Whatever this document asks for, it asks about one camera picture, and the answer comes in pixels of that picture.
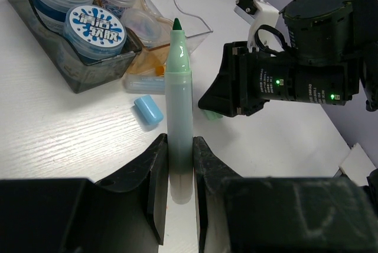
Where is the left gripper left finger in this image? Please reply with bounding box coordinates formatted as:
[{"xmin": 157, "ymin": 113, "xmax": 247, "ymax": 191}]
[{"xmin": 1, "ymin": 134, "xmax": 168, "ymax": 252}]

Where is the orange translucent container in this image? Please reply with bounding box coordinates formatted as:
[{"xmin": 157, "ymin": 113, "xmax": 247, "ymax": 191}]
[{"xmin": 95, "ymin": 0, "xmax": 173, "ymax": 76}]

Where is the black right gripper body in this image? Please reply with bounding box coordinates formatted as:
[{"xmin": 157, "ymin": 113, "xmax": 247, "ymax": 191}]
[{"xmin": 198, "ymin": 41, "xmax": 295, "ymax": 117}]

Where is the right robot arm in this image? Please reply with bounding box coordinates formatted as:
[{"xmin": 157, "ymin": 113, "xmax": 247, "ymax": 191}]
[{"xmin": 198, "ymin": 0, "xmax": 377, "ymax": 117}]

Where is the blue highlighter pen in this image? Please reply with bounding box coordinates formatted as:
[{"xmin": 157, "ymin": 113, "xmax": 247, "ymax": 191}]
[{"xmin": 123, "ymin": 73, "xmax": 165, "ymax": 95}]

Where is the green highlighter pen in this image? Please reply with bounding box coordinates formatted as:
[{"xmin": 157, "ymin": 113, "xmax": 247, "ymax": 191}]
[{"xmin": 164, "ymin": 18, "xmax": 193, "ymax": 205}]

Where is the grey translucent container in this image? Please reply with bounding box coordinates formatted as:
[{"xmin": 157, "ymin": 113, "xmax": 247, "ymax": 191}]
[{"xmin": 7, "ymin": 0, "xmax": 142, "ymax": 93}]

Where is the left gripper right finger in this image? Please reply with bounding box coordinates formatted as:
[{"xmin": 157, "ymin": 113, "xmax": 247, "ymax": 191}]
[{"xmin": 193, "ymin": 137, "xmax": 377, "ymax": 252}]

